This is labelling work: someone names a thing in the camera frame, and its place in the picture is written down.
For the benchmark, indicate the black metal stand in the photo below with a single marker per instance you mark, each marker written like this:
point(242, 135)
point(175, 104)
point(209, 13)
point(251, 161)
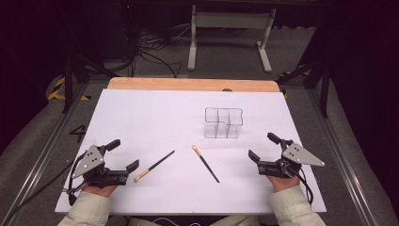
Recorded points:
point(324, 91)

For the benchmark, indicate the white metal stand frame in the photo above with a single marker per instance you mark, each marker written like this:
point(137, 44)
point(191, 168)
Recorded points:
point(232, 20)

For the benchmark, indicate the black tripod stand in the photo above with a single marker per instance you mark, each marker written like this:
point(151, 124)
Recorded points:
point(68, 84)

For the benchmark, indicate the yellow black striped tape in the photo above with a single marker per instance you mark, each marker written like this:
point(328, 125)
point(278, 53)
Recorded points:
point(56, 92)

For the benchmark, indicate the white table board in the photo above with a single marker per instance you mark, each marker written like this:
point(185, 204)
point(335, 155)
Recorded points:
point(150, 122)

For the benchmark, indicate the black chopstick right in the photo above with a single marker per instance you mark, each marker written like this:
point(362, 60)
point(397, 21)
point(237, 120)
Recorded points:
point(205, 164)

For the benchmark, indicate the person's left hand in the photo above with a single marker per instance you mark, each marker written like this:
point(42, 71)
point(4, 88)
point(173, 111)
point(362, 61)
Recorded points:
point(100, 190)

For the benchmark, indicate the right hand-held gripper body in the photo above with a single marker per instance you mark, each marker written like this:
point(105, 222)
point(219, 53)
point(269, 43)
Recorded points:
point(298, 155)

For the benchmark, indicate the black tape floor mark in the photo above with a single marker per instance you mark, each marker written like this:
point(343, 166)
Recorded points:
point(79, 132)

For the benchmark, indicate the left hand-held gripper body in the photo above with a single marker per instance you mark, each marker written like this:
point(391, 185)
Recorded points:
point(89, 161)

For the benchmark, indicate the person's right hand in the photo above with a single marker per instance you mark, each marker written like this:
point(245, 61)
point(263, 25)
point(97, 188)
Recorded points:
point(282, 183)

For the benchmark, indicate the aluminium floor rail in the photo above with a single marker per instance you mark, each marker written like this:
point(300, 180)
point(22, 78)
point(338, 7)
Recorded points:
point(47, 150)
point(342, 157)

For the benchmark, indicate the clear acrylic organizer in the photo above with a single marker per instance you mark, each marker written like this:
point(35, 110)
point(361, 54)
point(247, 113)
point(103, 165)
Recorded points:
point(224, 121)

